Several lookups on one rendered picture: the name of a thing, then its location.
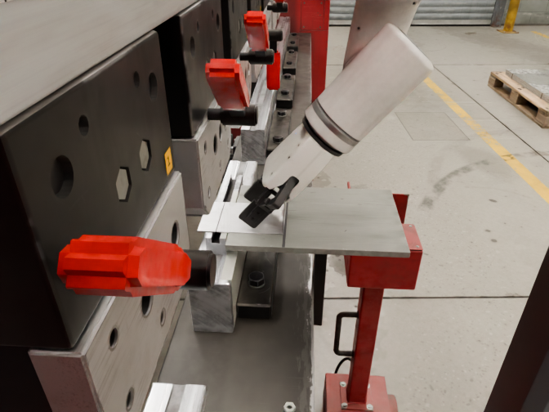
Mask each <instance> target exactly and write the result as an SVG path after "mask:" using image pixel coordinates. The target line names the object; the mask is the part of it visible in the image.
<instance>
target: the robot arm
mask: <svg viewBox="0 0 549 412"><path fill-rule="evenodd" d="M420 2H421V0H356V2H355V9H354V13H353V17H352V21H351V26H350V32H349V37H348V41H347V45H346V53H345V58H344V62H343V68H342V72H341V73H340V74H339V75H338V76H337V77H336V78H335V79H334V80H333V81H332V82H331V83H330V84H329V85H328V86H327V88H326V89H325V90H324V91H323V92H322V93H321V94H320V95H319V96H318V98H316V100H315V101H314V102H313V103H312V104H311V105H310V106H309V107H308V108H307V109H306V115H305V116H304V118H303V119H302V124H301V125H300V126H299V127H298V128H296V129H295V130H294V131H293V132H292V133H291V134H290V135H289V136H288V137H287V138H286V139H285V140H284V141H283V142H282V143H280V144H279V145H278V146H277V147H276V148H275V149H274V150H273V151H272V152H271V153H270V154H269V156H268V157H267V159H266V163H265V167H264V172H263V174H262V175H261V178H260V179H262V181H261V180H260V179H257V181H256V182H255V183H254V184H253V185H252V186H251V187H250V188H249V189H248V190H247V191H246V192H245V193H244V198H245V199H247V200H249V201H250V202H251V203H250V204H249V205H248V206H247V207H246V208H245V209H244V210H243V211H242V212H241V213H240V214H239V219H240V220H242V221H243V222H245V223H246V224H248V225H249V226H250V227H251V228H256V227H257V226H258V225H259V224H260V223H261V222H262V221H263V220H264V219H265V218H266V217H267V216H268V215H270V214H271V213H272V212H273V211H274V210H278V209H280V208H281V206H282V205H283V203H284V202H290V201H291V200H292V199H294V198H295V197H296V196H297V195H298V194H299V193H300V192H302V191H303V190H304V189H305V188H306V187H307V186H308V184H309V183H310V182H311V181H312V180H313V179H314V178H315V177H316V176H317V175H318V174H319V172H320V171H321V170H322V169H323V168H324V167H325V166H326V164H327V163H328V162H329V161H330V160H331V158H332V157H333V156H334V155H335V156H337V157H340V156H341V155H342V154H343V153H345V154H347V153H349V152H350V151H351V150H352V149H353V148H354V147H355V146H356V145H357V144H358V143H360V141H361V140H363V139H364V138H365V137H366V136H367V135H368V134H369V133H370V132H371V131H372V130H373V129H374V128H375V127H376V126H377V125H378V124H379V123H380V122H381V121H382V120H383V119H384V118H385V117H386V116H387V115H388V114H389V113H390V112H391V111H392V110H393V109H394V108H395V107H396V106H397V105H399V104H400V103H401V102H402V101H403V100H404V99H405V98H406V97H407V96H408V95H409V94H410V93H411V92H412V91H413V90H414V89H415V88H417V87H418V86H419V85H420V84H421V83H422V82H423V81H424V80H425V79H426V78H427V77H428V76H429V75H430V74H431V73H432V72H433V70H434V68H433V65H432V63H431V61H430V60H429V58H428V57H427V56H426V54H425V53H424V52H423V51H422V50H421V49H420V48H419V47H418V46H417V45H416V44H415V43H414V42H413V41H412V40H411V39H410V38H409V37H408V36H407V33H408V30H409V27H410V25H411V23H412V20H413V17H414V15H415V13H416V11H417V8H418V6H419V4H420ZM275 187H278V188H279V191H278V192H277V191H276V190H274V188H275ZM271 194H272V195H274V198H273V199H270V198H268V197H269V196H270V195H271Z"/></svg>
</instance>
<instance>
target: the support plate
mask: <svg viewBox="0 0 549 412"><path fill-rule="evenodd" d="M250 187H251V186H245V185H241V188H240V192H239V197H238V200H237V203H251V202H250V201H249V200H247V199H245V198H244V193H245V192H246V191H247V190H248V189H249V188H250ZM282 244H283V235H264V234H243V233H229V234H228V236H227V240H226V243H225V250H230V251H251V252H271V253H310V254H330V255H351V256H370V257H391V258H409V257H410V250H409V247H408V242H407V240H406V237H405V234H404V229H403V227H402V224H401V221H400V218H399V214H398V211H397V207H396V205H395V201H394V198H393V194H392V192H391V190H370V189H345V188H319V187H306V188H305V189H304V190H303V191H302V192H300V193H299V194H298V195H297V196H296V197H295V198H294V199H292V200H291V201H290V202H288V217H287V228H286V238H285V248H282Z"/></svg>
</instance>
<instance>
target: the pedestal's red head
mask: <svg viewBox="0 0 549 412"><path fill-rule="evenodd" d="M392 194H393V198H394V201H395V205H396V207H397V211H398V214H399V218H400V221H401V224H402V227H403V229H404V234H405V237H406V240H407V242H408V247H409V250H410V257H370V256H351V255H344V258H345V267H346V283H347V286H348V287H354V288H372V289H408V290H415V288H416V283H417V277H418V272H419V269H420V265H421V260H422V254H423V251H422V250H423V248H422V244H421V241H420V240H419V237H418V234H417V230H416V228H415V225H414V224H404V219H405V214H406V210H407V205H408V197H409V194H395V193H392Z"/></svg>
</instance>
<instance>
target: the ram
mask: <svg viewBox="0 0 549 412"><path fill-rule="evenodd" d="M197 1H198V0H11V1H8V2H2V3H0V126H1V125H2V124H4V123H5V122H7V121H8V120H10V119H12V118H14V117H15V116H17V115H18V114H20V113H21V112H23V111H24V110H26V109H28V108H29V107H30V106H32V105H34V104H35V103H37V102H39V101H40V100H41V99H43V98H44V97H46V96H48V95H50V94H51V93H53V92H54V91H56V90H57V89H59V88H60V87H63V86H64V85H65V84H66V83H68V82H70V81H72V80H73V79H75V78H77V77H78V76H79V75H81V74H83V73H84V72H86V71H88V70H89V69H90V68H92V67H93V66H95V65H97V64H99V63H100V62H102V61H103V60H105V59H106V58H108V57H109V56H112V55H113V54H114V53H115V52H117V51H119V50H121V49H122V48H124V47H125V46H126V45H128V44H130V43H132V42H133V41H135V40H136V39H138V38H139V37H141V36H142V35H144V34H146V33H148V32H149V31H150V30H152V29H154V28H155V27H157V26H158V25H160V24H162V23H163V22H164V21H166V20H168V19H169V18H171V17H173V16H174V15H175V14H177V13H179V12H180V11H182V10H184V9H185V8H187V7H188V6H190V5H191V4H193V3H194V2H197Z"/></svg>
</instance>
